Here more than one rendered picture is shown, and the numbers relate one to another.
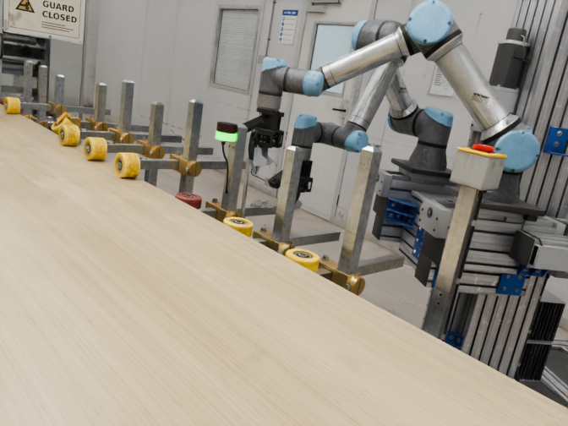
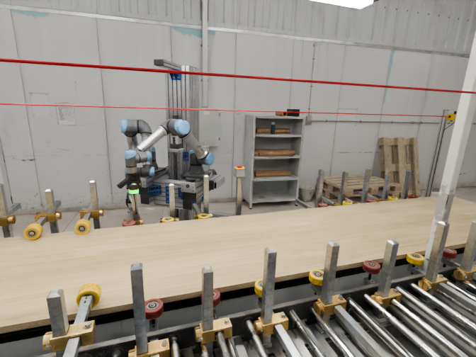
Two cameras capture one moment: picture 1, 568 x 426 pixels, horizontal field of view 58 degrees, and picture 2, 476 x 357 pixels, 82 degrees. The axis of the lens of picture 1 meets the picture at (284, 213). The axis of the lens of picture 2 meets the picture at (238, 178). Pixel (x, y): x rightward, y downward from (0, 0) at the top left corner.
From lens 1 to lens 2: 1.52 m
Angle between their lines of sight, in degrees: 62
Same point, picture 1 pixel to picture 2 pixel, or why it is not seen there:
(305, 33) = not seen: outside the picture
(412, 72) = (40, 114)
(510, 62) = not seen: hidden behind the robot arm
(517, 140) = (210, 156)
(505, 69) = not seen: hidden behind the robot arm
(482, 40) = (81, 95)
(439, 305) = (239, 208)
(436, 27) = (186, 128)
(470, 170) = (241, 173)
